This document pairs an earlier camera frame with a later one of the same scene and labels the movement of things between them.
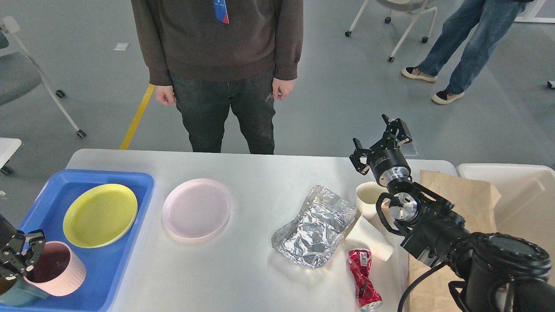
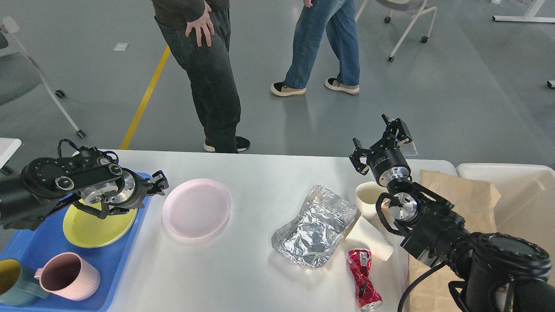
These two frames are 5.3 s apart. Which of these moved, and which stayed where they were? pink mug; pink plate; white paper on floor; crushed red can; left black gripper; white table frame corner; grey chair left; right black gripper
Moved: pink mug; left black gripper
Stayed: right black gripper; pink plate; crushed red can; grey chair left; white paper on floor; white table frame corner
